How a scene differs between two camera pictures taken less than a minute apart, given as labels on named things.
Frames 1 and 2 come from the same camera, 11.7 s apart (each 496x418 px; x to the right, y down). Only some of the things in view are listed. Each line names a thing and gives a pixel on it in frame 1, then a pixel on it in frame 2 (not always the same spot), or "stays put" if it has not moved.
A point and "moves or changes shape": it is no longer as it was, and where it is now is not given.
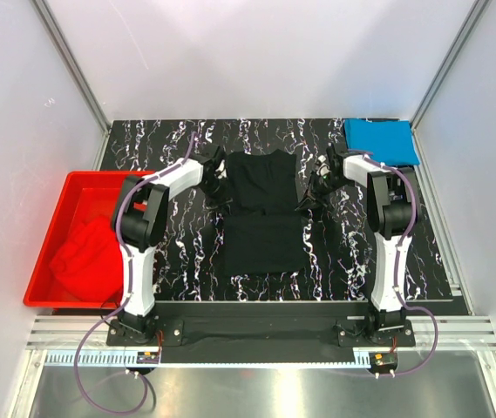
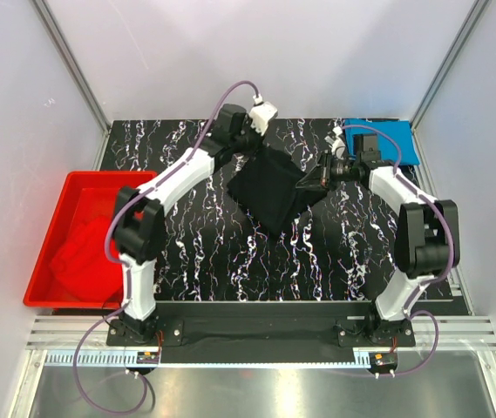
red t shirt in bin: [89, 263] stays put
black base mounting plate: [261, 333] stays put
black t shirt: [263, 227] moves or changes shape
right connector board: [382, 361] stays put
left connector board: [147, 357] stays put
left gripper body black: [215, 193] -> [248, 141]
